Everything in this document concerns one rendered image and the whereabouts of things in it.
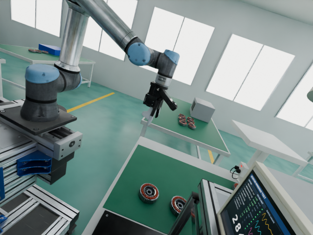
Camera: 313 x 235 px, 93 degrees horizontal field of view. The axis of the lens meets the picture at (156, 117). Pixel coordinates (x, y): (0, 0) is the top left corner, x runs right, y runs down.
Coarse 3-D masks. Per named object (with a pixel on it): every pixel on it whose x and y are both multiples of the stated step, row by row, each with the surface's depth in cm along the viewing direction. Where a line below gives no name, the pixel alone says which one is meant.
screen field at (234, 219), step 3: (234, 216) 37; (237, 216) 36; (231, 219) 37; (234, 219) 36; (237, 219) 35; (234, 222) 36; (237, 222) 35; (234, 225) 36; (237, 225) 35; (240, 225) 34; (237, 228) 34; (240, 228) 33; (237, 231) 34; (240, 231) 33; (237, 234) 34; (240, 234) 33; (243, 234) 32
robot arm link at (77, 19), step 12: (72, 12) 64; (84, 12) 65; (72, 24) 66; (84, 24) 68; (72, 36) 68; (84, 36) 72; (72, 48) 70; (60, 60) 73; (72, 60) 73; (72, 72) 75; (72, 84) 78
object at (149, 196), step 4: (144, 184) 87; (148, 184) 88; (152, 184) 90; (140, 188) 84; (144, 188) 85; (148, 188) 88; (152, 188) 87; (156, 188) 87; (140, 192) 82; (144, 192) 83; (148, 192) 86; (152, 192) 87; (156, 192) 85; (140, 196) 82; (144, 196) 80; (148, 196) 81; (152, 196) 82; (156, 196) 82; (144, 200) 80; (148, 200) 80; (152, 200) 81
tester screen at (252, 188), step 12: (252, 180) 35; (240, 192) 38; (252, 192) 34; (240, 204) 36; (252, 204) 33; (264, 204) 30; (240, 216) 35; (252, 216) 31; (264, 216) 29; (276, 216) 26; (252, 228) 30; (264, 228) 28; (276, 228) 26
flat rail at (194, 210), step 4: (196, 200) 56; (192, 204) 55; (196, 204) 54; (192, 208) 54; (196, 208) 52; (192, 212) 53; (196, 212) 51; (192, 216) 51; (196, 216) 50; (192, 220) 50; (196, 220) 48; (192, 224) 49; (196, 224) 47; (192, 228) 48; (196, 228) 46; (192, 232) 47; (196, 232) 45
